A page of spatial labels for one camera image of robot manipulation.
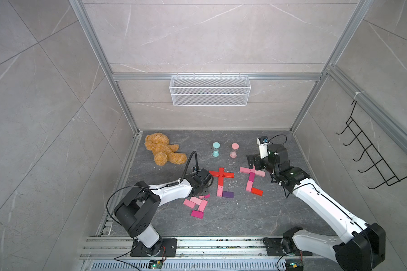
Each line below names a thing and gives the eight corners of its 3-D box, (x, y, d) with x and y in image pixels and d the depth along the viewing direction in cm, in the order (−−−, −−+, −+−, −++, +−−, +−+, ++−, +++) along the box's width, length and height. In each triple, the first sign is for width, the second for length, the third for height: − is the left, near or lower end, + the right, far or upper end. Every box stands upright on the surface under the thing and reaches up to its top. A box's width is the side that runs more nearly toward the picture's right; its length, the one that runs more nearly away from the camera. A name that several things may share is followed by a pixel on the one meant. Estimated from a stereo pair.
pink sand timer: (230, 158, 107) (231, 148, 99) (229, 152, 110) (231, 142, 102) (237, 158, 107) (239, 148, 99) (236, 152, 110) (238, 142, 102)
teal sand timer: (212, 157, 108) (212, 148, 100) (212, 151, 111) (212, 141, 103) (219, 157, 108) (220, 148, 100) (219, 151, 111) (220, 141, 103)
